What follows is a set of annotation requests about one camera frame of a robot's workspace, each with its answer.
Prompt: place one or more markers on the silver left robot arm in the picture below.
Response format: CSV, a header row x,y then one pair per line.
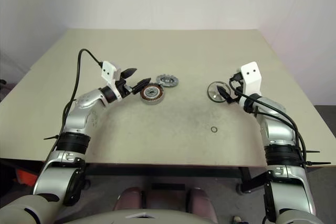
x,y
76,113

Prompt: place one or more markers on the orange floor object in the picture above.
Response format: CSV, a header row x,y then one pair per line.
x,y
25,177

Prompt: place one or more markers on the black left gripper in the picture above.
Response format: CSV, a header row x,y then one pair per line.
x,y
123,88

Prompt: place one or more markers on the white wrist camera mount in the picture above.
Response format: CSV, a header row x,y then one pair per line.
x,y
107,70
252,79

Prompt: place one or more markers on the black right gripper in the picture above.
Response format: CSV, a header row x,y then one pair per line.
x,y
237,86

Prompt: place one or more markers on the grey robot torso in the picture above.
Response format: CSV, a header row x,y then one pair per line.
x,y
170,218

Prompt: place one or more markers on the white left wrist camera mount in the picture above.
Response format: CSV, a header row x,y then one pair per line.
x,y
107,70

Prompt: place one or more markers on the grey toothed gear disc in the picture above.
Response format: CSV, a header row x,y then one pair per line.
x,y
168,79

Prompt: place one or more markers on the motor stator with copper windings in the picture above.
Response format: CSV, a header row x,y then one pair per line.
x,y
153,93

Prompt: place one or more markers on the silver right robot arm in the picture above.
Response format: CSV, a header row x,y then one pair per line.
x,y
275,129

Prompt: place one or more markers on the shiny silver spoked rotor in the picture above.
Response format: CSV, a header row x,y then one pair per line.
x,y
214,91

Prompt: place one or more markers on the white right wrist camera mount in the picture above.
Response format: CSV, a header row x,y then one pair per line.
x,y
252,79

